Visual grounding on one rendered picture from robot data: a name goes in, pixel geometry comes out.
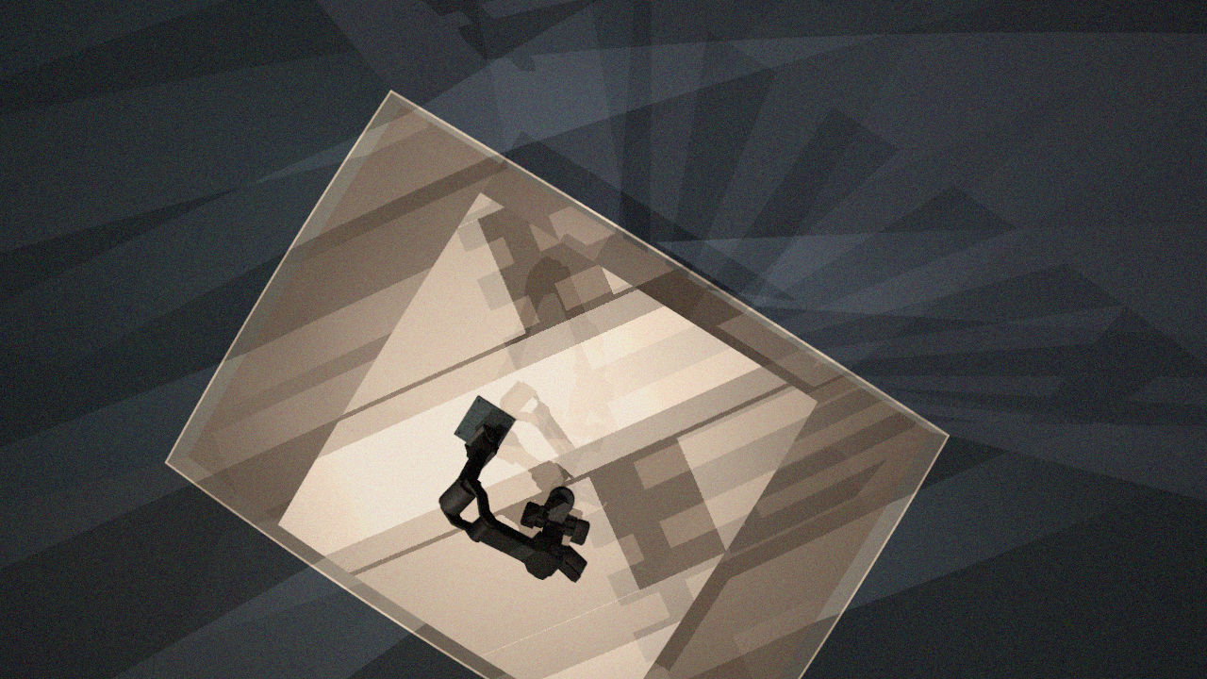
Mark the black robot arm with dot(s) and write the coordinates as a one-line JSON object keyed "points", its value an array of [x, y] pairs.
{"points": [[543, 554]]}

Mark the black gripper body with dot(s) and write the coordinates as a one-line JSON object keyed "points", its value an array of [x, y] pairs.
{"points": [[533, 516]]}

